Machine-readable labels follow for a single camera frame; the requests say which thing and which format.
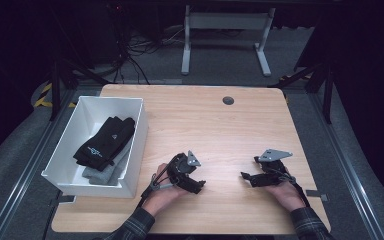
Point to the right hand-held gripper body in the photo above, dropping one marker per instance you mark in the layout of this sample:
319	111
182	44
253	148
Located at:
273	175

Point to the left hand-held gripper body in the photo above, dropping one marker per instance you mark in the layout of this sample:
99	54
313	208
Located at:
181	171

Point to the plain grey mitten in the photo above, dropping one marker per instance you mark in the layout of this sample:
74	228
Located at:
95	173

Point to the white box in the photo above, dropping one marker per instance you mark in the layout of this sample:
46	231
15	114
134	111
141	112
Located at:
80	133

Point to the round grey table grommet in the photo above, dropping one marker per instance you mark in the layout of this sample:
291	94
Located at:
228	100

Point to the black metal stand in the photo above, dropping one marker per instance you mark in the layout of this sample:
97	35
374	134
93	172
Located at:
327	96
56	90

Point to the yellow black floor tape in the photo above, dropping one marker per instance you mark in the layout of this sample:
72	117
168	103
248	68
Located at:
45	96

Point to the grey metal table bracket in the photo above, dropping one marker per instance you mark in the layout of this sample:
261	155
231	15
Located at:
316	195

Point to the aluminium floor rail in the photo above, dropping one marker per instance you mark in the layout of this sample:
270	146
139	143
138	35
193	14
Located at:
346	166
30	166

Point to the white desk frame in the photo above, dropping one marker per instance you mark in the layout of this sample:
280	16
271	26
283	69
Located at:
226	20

